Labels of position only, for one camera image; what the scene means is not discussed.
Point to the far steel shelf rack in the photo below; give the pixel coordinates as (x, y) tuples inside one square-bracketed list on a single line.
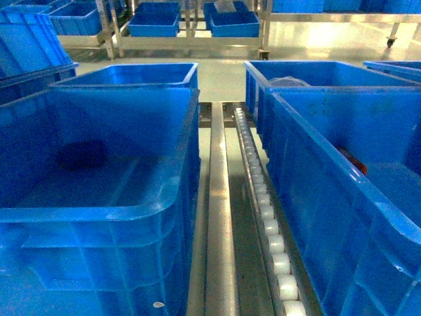
[(161, 26)]

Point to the left rear blue bin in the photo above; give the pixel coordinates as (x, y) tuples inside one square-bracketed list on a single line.
[(161, 75)]

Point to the blue bin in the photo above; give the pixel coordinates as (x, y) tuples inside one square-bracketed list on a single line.
[(161, 75), (346, 169), (266, 77), (98, 201)]

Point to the right rear blue bin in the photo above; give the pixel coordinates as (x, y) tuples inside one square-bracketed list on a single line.
[(266, 77)]

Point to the left front blue bin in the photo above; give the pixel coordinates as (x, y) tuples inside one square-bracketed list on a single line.
[(98, 201)]

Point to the right front blue bin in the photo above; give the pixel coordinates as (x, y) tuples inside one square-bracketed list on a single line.
[(346, 169)]

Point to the white roller track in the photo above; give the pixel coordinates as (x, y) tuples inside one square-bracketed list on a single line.
[(283, 285)]

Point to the steel divider rail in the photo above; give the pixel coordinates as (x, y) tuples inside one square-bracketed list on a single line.
[(221, 293)]

